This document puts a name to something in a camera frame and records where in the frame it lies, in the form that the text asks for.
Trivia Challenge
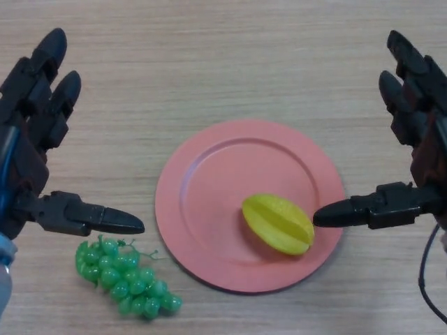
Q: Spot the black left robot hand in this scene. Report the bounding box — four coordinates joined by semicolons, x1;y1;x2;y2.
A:
0;27;146;241

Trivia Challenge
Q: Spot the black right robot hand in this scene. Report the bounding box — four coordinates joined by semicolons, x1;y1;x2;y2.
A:
313;29;447;230

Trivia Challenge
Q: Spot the yellow starfruit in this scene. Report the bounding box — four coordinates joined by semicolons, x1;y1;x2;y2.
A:
241;193;315;256

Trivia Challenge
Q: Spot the pink round plate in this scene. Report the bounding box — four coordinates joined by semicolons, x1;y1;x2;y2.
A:
154;119;346;295

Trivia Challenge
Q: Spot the green grape bunch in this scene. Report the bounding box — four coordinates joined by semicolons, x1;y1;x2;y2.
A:
75;234;183;321

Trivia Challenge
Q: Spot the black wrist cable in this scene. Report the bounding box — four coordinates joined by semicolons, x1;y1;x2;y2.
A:
417;223;447;325

